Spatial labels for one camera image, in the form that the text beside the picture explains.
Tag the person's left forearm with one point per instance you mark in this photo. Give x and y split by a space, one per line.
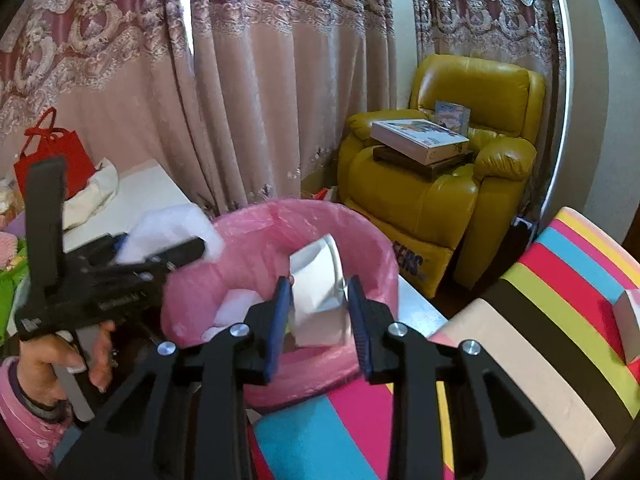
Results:
25 435

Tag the pink-lined trash bin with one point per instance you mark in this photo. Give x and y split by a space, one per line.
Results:
350 230

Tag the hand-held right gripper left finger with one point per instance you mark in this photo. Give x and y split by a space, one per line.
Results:
277 330

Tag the small blue box on armchair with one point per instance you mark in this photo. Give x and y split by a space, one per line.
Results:
452 116

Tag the red gift bag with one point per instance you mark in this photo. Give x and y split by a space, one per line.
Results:
55 155

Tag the colourful striped blanket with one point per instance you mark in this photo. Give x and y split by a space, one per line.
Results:
560 310

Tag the white foam piece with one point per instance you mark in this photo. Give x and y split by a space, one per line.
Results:
237 310

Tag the white foam block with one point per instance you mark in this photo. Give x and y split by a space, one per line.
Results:
170 225

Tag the white side table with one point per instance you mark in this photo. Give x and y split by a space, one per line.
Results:
145 190

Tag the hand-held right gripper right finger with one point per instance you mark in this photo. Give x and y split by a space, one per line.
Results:
360 330

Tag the small white pink box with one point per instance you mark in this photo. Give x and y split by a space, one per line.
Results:
630 325

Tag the cream cloth bag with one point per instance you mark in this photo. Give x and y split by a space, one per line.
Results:
95 200

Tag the white cardboard box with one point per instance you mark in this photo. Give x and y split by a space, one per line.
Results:
315 300

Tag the green cloth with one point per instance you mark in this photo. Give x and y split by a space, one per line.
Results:
7 290

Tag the person's left hand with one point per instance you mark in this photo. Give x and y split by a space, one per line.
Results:
42 365

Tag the yellow leather armchair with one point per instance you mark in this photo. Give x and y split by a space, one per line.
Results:
480 85

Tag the large flat white box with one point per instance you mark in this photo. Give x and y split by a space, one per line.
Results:
415 135

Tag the pink lace patterned curtain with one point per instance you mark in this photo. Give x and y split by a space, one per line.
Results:
480 5
100 70
300 85

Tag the dark wooden tray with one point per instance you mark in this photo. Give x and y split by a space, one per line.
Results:
435 167

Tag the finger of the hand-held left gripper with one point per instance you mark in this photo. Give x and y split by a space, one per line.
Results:
175 255
107 250

